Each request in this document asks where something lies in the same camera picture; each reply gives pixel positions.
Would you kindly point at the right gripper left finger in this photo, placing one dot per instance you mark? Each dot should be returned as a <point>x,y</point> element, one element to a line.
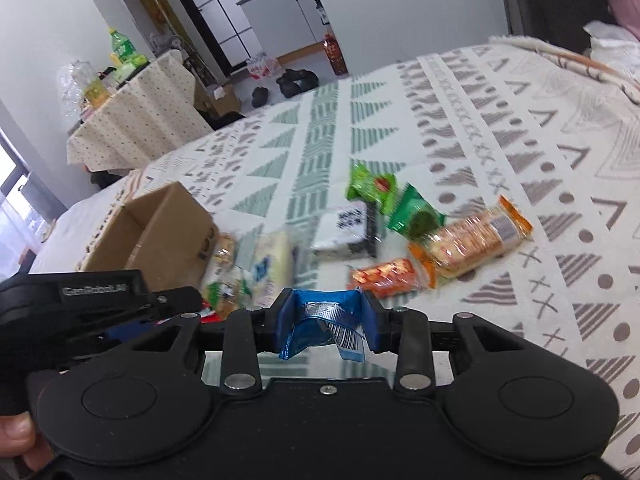
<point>248,333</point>

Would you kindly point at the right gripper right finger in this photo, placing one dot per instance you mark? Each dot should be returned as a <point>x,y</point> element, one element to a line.
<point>407,334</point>

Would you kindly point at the blue foil snack packet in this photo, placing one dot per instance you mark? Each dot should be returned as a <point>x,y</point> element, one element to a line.
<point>312,318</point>

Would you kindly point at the person left hand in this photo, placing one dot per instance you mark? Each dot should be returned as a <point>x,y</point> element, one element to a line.
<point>19,438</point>

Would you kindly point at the red snack packet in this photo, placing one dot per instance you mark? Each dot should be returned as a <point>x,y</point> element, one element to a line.
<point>208,313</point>

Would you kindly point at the green round biscuit packet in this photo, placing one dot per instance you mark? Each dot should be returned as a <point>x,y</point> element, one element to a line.
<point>229,292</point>

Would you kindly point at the orange snack packet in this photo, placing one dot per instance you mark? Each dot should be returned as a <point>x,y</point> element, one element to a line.
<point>386,279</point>

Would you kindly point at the small yellow candy packet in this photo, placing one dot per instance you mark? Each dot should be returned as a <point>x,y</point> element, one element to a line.
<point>223,254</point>

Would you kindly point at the long cream bread packet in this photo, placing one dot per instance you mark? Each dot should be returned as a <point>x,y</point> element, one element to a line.
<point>267,264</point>

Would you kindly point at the orange cracker packet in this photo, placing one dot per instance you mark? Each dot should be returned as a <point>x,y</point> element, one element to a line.
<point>465,244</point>

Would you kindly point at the black white cake packet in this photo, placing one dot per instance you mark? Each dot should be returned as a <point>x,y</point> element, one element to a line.
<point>347,232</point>

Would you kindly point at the dark green snack packet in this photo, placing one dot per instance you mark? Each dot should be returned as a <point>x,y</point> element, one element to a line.
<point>414,217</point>

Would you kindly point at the brown cardboard box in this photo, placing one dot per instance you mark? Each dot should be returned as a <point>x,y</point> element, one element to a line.
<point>166,234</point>

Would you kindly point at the light green snack packet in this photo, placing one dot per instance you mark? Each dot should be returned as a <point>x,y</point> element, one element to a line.
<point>377,189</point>

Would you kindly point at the patterned white bed cover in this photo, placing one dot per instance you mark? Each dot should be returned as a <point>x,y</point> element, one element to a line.
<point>513,118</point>

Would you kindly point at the yellow drink bottle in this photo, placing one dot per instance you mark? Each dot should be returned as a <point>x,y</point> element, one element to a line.
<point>90,84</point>

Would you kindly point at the round table dotted cloth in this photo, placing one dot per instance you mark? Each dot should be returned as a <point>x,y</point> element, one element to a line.
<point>150,116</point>

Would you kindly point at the single black slipper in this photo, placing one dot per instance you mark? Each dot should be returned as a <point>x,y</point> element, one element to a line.
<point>260,97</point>

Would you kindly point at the black shoes pair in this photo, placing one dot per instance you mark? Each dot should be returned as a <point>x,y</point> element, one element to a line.
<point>294,82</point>

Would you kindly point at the green soda bottle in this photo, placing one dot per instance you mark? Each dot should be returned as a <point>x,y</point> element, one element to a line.
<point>125,50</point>

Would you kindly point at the red oil bottle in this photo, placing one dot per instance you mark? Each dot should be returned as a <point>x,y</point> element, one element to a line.
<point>334,55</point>

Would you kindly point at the white crumpled cloth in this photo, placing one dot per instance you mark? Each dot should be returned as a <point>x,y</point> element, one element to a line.
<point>613,46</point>

